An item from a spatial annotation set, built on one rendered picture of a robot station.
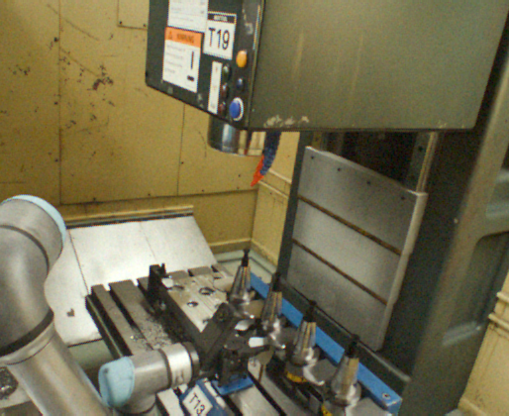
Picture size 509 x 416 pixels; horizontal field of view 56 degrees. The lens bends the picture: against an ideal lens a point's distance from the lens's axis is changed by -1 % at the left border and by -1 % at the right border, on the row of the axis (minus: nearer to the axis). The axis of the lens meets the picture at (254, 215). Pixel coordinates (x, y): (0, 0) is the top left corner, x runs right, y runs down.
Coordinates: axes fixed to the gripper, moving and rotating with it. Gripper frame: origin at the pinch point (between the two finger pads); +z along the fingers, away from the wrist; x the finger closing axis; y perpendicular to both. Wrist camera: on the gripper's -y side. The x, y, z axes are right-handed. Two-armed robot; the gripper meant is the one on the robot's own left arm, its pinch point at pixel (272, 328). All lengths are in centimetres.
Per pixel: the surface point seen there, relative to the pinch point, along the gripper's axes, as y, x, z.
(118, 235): 38, -127, 11
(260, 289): -2.9, -9.9, 3.1
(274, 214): 34, -117, 90
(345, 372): -7.2, 22.7, -2.8
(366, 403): -2.2, 26.2, 0.3
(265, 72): -51, -1, -10
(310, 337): -7.0, 12.5, -1.8
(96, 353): 58, -76, -14
